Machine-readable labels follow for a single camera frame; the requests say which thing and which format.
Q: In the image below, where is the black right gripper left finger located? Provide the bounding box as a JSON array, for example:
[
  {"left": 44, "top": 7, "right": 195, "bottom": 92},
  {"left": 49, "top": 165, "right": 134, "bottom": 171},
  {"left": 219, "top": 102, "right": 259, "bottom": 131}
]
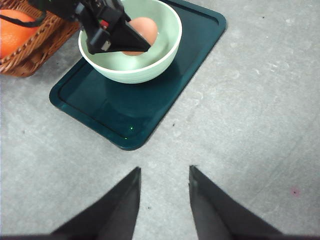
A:
[{"left": 51, "top": 167, "right": 142, "bottom": 240}]

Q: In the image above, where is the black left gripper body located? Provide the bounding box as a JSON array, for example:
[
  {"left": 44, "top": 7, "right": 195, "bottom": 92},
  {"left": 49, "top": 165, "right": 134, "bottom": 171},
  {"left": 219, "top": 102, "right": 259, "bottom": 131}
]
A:
[{"left": 28, "top": 0, "right": 131, "bottom": 55}]

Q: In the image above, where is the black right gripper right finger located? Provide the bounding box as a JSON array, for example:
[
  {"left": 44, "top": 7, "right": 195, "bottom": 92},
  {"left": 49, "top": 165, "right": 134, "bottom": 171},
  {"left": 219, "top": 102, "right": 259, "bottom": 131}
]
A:
[{"left": 188, "top": 165, "right": 283, "bottom": 240}]

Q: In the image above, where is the pink egg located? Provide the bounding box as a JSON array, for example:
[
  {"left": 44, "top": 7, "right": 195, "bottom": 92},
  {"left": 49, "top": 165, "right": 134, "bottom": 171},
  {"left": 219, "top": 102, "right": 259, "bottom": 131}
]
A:
[{"left": 123, "top": 17, "right": 158, "bottom": 56}]

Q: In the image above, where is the light green bowl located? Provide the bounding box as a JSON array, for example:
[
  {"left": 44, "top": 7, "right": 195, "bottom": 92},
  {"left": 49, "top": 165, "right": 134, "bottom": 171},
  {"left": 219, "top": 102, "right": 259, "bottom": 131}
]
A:
[{"left": 78, "top": 0, "right": 182, "bottom": 84}]

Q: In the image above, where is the brown wicker basket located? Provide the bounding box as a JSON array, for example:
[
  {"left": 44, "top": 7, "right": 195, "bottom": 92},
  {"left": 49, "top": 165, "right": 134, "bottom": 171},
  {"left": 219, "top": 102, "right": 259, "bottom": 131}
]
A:
[{"left": 0, "top": 0, "right": 80, "bottom": 77}]

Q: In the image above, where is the dark green tray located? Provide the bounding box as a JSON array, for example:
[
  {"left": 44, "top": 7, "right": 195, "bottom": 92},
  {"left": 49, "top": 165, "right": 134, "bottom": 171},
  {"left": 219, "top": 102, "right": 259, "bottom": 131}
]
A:
[{"left": 49, "top": 0, "right": 227, "bottom": 151}]

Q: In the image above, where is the orange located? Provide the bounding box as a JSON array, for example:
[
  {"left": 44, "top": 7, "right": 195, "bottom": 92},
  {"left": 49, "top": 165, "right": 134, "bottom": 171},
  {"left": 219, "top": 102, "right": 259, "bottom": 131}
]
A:
[{"left": 0, "top": 9, "right": 38, "bottom": 60}]

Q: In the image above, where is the black cable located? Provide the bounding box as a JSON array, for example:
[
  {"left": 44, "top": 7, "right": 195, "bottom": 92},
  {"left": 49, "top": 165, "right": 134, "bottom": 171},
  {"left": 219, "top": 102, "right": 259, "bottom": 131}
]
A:
[{"left": 0, "top": 10, "right": 47, "bottom": 27}]

